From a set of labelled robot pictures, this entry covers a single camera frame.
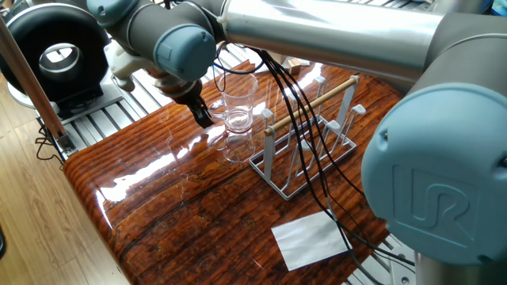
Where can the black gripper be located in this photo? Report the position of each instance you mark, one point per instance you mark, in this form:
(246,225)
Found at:
(188,95)

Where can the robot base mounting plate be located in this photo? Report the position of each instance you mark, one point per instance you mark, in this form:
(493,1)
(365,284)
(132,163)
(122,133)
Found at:
(400,273)

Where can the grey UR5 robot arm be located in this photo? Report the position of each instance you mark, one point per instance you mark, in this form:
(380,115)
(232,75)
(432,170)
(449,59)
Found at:
(336,35)

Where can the white mug drying rack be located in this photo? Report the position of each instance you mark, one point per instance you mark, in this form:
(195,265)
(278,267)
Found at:
(269,152)

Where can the small wooden cube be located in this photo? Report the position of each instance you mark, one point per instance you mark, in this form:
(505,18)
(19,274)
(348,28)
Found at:
(294,66)

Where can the white paper sheet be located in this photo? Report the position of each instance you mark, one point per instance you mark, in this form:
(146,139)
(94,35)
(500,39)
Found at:
(305,241)

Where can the brown frame post with bracket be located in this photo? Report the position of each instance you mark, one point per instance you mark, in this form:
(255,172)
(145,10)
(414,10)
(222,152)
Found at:
(31,79)

